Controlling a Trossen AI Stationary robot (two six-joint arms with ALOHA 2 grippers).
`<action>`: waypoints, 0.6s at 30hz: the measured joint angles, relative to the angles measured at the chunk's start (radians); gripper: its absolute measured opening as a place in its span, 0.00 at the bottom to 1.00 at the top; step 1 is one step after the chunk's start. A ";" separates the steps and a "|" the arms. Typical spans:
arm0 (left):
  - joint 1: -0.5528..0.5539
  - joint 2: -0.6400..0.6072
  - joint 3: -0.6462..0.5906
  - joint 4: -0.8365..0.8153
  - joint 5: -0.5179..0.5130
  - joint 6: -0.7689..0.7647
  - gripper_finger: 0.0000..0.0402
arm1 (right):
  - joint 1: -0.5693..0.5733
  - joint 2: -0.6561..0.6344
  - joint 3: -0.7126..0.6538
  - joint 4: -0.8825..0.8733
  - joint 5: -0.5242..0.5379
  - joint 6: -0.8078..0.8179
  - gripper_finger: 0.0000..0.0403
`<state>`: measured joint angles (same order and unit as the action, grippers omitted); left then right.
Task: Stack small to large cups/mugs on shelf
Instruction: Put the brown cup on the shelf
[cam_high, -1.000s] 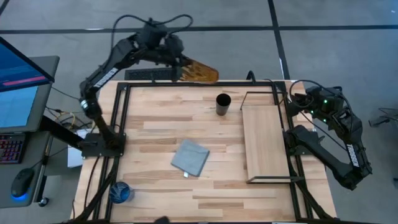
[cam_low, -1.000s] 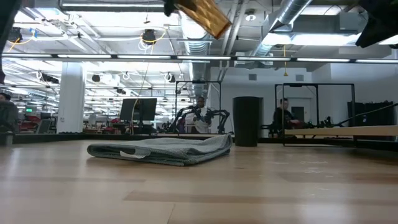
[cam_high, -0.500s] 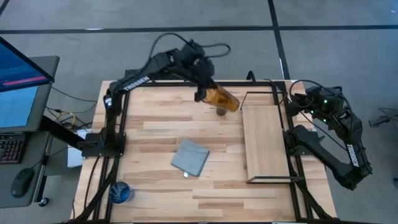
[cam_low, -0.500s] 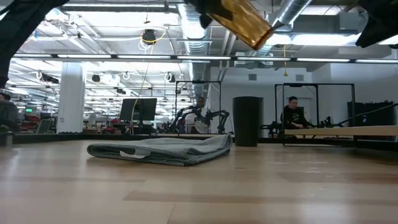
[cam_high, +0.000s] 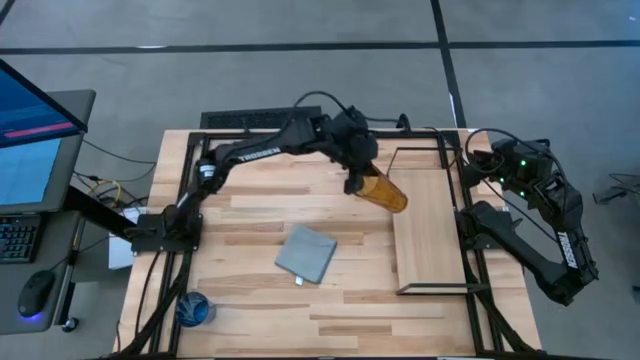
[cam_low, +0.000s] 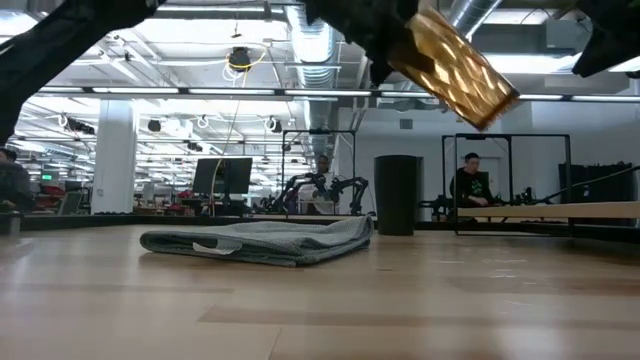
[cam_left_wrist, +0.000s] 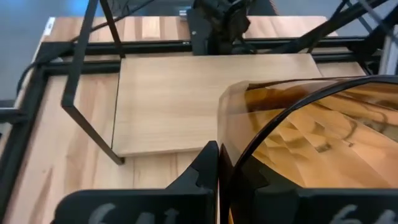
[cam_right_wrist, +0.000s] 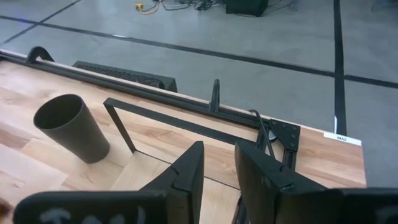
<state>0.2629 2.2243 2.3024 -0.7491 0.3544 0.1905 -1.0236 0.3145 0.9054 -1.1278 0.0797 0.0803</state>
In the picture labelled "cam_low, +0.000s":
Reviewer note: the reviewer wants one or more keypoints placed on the black background monitor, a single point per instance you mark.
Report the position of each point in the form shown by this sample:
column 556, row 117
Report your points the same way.
column 222, row 176

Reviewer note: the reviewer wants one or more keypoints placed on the black metal background frame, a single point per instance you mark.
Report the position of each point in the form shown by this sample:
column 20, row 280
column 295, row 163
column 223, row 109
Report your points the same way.
column 320, row 132

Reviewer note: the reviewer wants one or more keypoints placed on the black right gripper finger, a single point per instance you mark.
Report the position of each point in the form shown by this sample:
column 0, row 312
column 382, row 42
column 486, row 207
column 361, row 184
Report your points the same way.
column 387, row 50

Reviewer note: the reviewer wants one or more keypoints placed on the person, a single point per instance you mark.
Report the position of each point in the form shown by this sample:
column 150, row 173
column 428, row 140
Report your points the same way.
column 470, row 187
column 320, row 192
column 14, row 185

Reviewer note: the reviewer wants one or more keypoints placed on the amber textured glass cup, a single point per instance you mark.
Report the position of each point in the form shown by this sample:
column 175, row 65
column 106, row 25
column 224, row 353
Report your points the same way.
column 455, row 70

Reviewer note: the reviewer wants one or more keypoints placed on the grey folded towel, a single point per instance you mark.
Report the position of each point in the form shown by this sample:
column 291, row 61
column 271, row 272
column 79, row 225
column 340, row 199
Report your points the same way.
column 280, row 242

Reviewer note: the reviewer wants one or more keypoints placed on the black aluminium table frame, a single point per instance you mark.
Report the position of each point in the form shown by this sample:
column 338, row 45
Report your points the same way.
column 100, row 220

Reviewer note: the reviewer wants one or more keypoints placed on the black background robot arm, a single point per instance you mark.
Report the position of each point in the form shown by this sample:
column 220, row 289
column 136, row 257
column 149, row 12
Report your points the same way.
column 352, row 187
column 292, row 192

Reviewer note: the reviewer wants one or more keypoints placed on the silver ventilation duct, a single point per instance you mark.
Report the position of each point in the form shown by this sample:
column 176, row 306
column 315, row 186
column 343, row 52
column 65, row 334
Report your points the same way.
column 472, row 15
column 315, row 55

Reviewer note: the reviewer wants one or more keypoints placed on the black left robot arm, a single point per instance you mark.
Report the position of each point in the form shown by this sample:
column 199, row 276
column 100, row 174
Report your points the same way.
column 45, row 50

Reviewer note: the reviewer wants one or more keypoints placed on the long ceiling light strip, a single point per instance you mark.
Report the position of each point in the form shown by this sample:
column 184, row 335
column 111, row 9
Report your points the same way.
column 230, row 91

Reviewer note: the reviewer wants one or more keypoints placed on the black ceiling-hung device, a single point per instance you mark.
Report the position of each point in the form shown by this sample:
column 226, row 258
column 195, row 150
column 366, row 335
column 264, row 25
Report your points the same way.
column 240, row 57

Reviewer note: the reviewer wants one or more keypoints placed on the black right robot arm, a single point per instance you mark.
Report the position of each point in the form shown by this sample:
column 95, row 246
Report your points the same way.
column 610, row 35

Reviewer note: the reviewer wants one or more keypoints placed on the white pillar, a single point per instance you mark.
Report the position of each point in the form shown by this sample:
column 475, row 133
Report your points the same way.
column 114, row 160

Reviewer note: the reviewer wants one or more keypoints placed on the tall black cup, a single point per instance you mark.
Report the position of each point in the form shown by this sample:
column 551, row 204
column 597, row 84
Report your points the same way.
column 396, row 195

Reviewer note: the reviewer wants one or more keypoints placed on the black panel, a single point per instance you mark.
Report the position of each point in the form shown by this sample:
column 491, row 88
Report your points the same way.
column 600, row 185

